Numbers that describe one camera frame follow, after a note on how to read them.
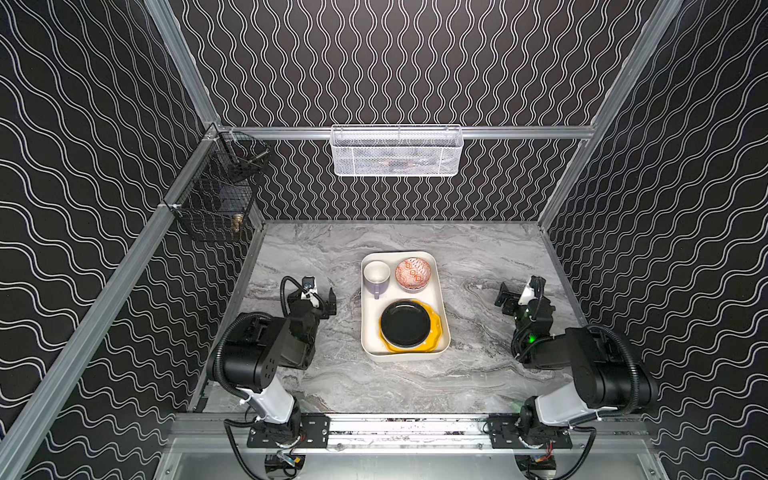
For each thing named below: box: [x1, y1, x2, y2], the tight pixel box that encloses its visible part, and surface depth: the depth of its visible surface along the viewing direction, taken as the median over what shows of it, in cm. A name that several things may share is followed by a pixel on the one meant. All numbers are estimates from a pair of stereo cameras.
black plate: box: [380, 300, 431, 349], surface depth 90 cm
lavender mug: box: [364, 260, 391, 300], surface depth 100 cm
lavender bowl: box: [395, 274, 431, 294], surface depth 100 cm
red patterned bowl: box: [394, 257, 432, 290], surface depth 102 cm
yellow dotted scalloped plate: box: [378, 299, 443, 353], surface depth 90 cm
